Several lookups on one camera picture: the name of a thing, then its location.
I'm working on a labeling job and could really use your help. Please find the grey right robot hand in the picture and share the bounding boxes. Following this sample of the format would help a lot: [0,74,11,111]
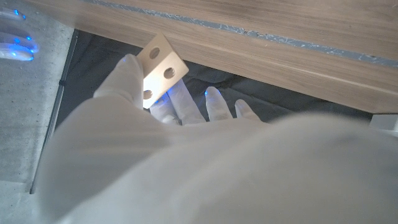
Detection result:
[0,7,40,62]

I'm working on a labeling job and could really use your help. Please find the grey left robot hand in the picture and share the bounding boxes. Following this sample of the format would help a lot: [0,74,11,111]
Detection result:
[37,53,398,224]

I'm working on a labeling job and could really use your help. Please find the wooden block with holes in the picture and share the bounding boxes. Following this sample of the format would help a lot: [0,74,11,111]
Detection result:
[136,32,190,110]

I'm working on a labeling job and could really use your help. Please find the black backdrop stand pole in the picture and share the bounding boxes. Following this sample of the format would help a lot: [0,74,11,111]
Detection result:
[29,29,78,194]

